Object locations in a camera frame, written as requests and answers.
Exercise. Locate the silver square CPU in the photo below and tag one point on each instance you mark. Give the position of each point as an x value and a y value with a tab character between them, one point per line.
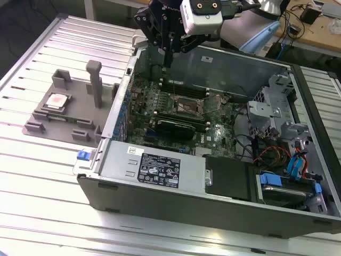
57	100

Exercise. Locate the green motherboard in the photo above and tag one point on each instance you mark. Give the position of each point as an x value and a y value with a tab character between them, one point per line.
221	133

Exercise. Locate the blue disk carrier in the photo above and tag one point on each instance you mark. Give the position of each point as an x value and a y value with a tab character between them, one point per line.
270	179

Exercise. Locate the grey flat device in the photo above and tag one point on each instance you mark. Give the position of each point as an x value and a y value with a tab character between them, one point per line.
331	10

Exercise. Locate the small black box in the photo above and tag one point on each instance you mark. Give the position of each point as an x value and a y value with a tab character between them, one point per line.
310	14

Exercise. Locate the green RAM stick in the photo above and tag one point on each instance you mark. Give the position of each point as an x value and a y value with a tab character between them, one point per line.
57	118

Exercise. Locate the CPU socket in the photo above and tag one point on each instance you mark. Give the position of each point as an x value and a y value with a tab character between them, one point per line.
186	105

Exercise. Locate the black open PC case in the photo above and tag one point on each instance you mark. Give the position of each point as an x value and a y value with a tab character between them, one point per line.
160	202

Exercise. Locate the thin metal locking lever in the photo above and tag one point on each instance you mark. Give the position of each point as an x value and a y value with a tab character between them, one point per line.
174	88

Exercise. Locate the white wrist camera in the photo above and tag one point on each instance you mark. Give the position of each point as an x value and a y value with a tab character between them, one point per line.
202	22

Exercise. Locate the grey plastic parts rack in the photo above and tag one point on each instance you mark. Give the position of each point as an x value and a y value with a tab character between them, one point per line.
80	106

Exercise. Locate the wooden desk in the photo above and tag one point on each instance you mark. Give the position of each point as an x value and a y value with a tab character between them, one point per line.
319	37

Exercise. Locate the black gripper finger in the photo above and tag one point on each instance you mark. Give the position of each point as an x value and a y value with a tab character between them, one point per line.
191	44
149	24

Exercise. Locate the silver hard disk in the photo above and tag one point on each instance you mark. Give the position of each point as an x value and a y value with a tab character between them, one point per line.
285	193

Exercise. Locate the blue case latch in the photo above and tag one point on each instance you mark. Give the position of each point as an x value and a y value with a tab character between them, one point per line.
82	155

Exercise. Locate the black plastic cover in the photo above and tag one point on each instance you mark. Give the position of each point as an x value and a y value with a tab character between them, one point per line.
229	178

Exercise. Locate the silver metal drive cage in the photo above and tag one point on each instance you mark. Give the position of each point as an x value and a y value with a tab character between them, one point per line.
262	109

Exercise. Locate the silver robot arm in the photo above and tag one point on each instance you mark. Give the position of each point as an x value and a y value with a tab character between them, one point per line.
237	29

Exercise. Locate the silver power supply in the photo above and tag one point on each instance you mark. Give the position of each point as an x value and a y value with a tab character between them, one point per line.
120	160

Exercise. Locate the black graphics card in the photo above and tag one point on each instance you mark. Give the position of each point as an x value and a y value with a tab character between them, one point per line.
175	130

